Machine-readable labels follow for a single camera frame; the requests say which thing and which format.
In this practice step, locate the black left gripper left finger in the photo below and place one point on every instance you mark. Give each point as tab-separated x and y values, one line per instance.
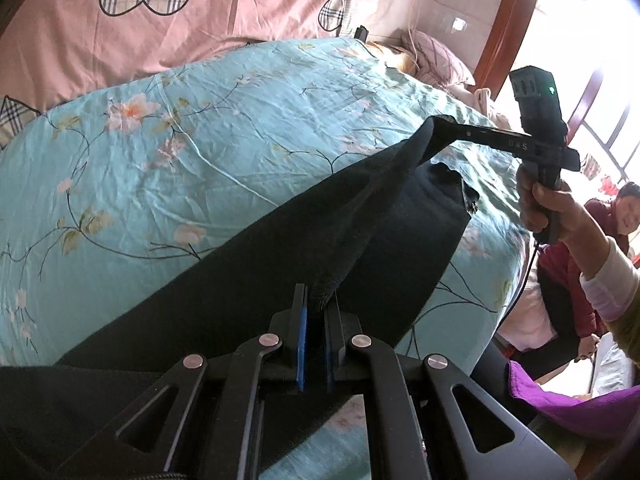
291	327

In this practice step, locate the pink quilt with plaid hearts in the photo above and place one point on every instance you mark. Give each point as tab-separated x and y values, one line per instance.
54	51

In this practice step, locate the teal floral bed sheet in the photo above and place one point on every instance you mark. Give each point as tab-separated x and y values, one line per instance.
108	198

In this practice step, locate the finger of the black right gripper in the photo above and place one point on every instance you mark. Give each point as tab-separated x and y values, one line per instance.
446	131

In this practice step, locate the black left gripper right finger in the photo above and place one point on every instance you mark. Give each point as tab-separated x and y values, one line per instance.
339	327

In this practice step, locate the pink checked pillow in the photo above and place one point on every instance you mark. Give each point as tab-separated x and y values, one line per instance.
437	64

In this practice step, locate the person's right hand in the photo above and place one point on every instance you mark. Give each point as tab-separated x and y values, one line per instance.
540	207

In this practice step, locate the red-brown wooden window frame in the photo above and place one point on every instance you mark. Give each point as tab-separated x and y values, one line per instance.
592	49

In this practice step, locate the seated person in red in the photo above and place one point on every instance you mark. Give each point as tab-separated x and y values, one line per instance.
553	322

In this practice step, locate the purple cloth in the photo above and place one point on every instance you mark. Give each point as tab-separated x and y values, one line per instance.
606	417

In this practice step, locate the black fleece pants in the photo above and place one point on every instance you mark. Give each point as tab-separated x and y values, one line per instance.
187	385

